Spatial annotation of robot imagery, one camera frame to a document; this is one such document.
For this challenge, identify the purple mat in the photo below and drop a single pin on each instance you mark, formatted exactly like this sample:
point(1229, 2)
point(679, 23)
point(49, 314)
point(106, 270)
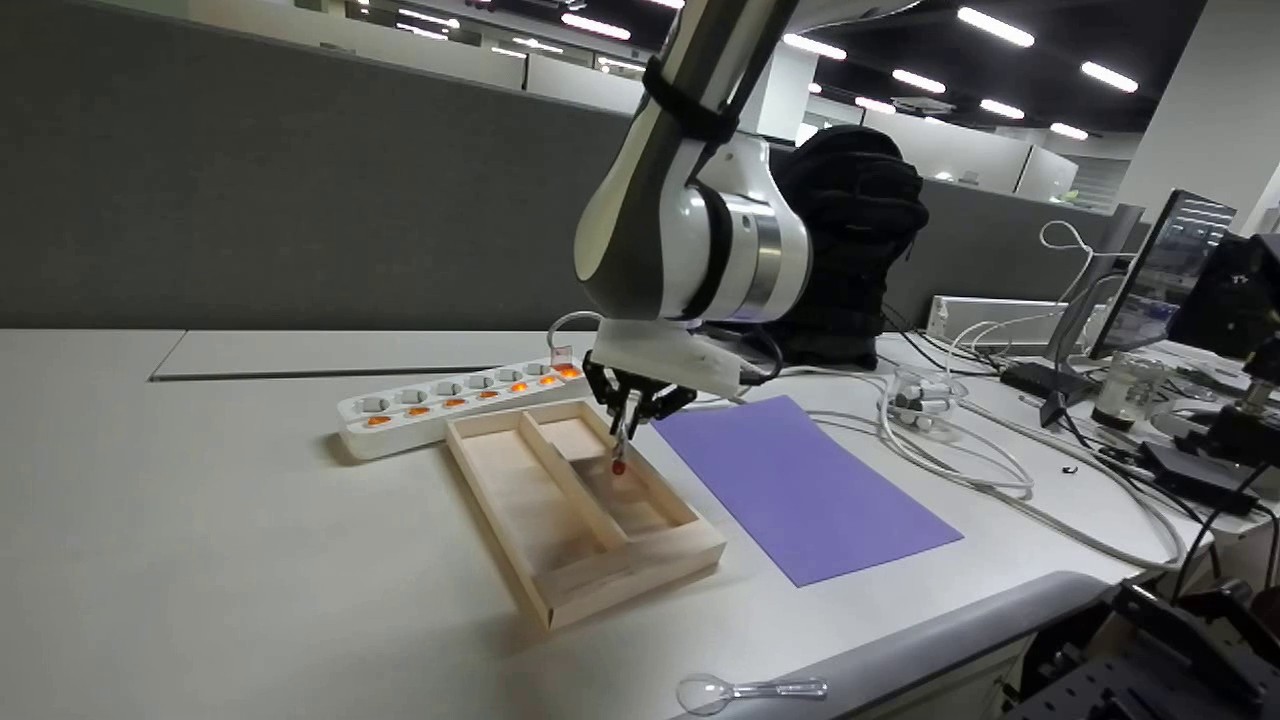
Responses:
point(803, 494)

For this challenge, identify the white power strip orange switches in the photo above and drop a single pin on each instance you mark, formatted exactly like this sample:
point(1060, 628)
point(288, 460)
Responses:
point(425, 404)

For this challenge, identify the black equipment rack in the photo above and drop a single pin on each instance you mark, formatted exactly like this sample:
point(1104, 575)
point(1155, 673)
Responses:
point(1160, 663)

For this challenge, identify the white gooseneck holder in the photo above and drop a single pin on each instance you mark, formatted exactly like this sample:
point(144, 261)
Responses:
point(1075, 240)

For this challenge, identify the wooden divided tray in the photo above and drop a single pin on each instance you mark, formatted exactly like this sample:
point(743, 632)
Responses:
point(532, 522)

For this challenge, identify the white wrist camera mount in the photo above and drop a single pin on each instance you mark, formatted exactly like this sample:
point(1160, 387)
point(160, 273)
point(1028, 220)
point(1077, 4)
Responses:
point(664, 354)

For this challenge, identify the black flat device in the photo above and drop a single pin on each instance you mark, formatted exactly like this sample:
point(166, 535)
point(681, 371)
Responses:
point(1186, 471)

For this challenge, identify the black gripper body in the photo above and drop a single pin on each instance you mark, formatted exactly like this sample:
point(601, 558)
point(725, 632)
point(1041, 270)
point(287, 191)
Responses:
point(635, 393)

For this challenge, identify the gray partition panel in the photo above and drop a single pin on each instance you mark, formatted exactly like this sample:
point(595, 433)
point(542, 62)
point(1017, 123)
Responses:
point(264, 201)

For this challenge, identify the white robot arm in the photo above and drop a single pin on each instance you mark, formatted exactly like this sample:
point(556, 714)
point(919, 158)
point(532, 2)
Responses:
point(664, 226)

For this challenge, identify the computer monitor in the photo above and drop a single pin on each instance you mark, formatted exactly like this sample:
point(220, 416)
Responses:
point(1160, 273)

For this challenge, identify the white box device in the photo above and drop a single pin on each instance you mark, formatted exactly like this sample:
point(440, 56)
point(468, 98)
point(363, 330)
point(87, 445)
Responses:
point(993, 321)

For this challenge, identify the ceiling light strip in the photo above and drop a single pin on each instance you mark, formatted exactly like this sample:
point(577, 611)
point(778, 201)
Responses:
point(597, 25)
point(920, 82)
point(993, 25)
point(1111, 77)

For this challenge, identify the black office chair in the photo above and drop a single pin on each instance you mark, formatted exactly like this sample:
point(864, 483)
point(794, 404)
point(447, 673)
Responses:
point(855, 212)

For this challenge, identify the clear plastic spoon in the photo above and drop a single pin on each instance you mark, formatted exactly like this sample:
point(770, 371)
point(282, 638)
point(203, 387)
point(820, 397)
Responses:
point(705, 695)

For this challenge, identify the white plug cluster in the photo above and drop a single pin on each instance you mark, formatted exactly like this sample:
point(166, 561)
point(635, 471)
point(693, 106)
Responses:
point(920, 402)

